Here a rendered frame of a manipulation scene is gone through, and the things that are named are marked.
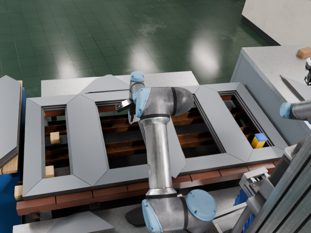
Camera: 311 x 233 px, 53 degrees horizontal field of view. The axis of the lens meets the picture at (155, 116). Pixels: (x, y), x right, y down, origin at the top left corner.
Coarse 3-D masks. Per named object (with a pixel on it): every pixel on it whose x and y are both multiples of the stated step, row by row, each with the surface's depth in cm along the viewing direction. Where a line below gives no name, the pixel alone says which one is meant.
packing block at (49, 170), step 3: (45, 168) 168; (48, 168) 168; (51, 168) 168; (45, 171) 167; (48, 171) 167; (51, 171) 167; (48, 174) 165; (51, 174) 166; (48, 177) 167; (51, 177) 167
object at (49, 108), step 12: (48, 108) 198; (60, 108) 201; (96, 108) 203; (204, 120) 209; (252, 120) 214; (144, 132) 192; (264, 132) 204; (216, 144) 195; (72, 168) 167; (108, 168) 169; (216, 168) 178; (228, 168) 182; (132, 180) 164; (144, 180) 167; (60, 192) 155; (72, 192) 158
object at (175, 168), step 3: (171, 165) 174; (174, 165) 174; (177, 165) 175; (180, 165) 175; (183, 165) 175; (171, 168) 173; (174, 168) 173; (177, 168) 173; (180, 168) 173; (171, 171) 171; (174, 171) 171; (177, 171) 172; (180, 171) 172
